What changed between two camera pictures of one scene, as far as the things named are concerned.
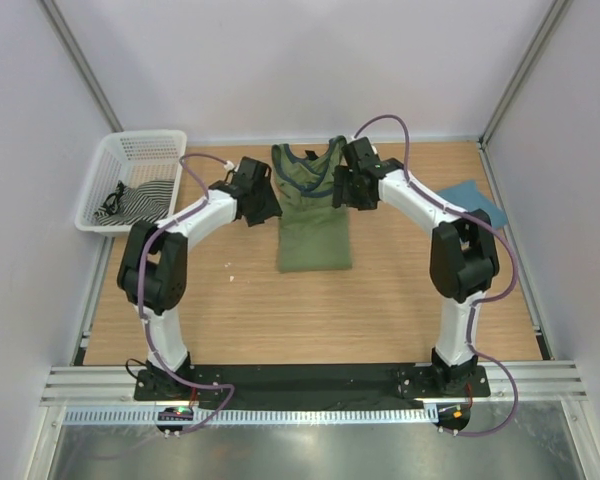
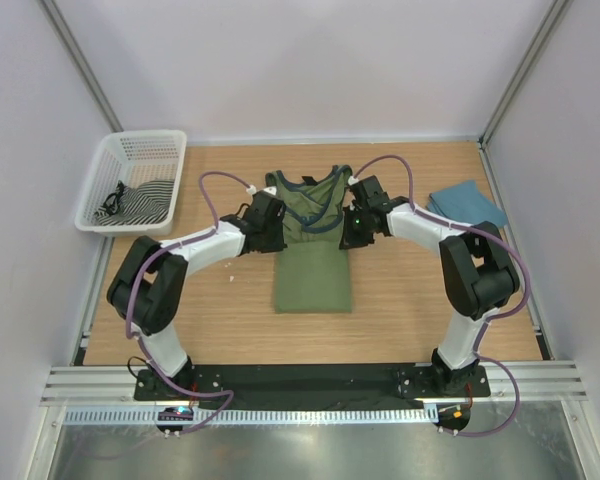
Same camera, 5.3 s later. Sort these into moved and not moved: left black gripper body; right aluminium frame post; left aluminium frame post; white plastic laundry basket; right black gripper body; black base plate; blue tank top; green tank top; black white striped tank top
Moved: right black gripper body; green tank top; left black gripper body
Not moved: black white striped tank top; right aluminium frame post; white plastic laundry basket; black base plate; blue tank top; left aluminium frame post
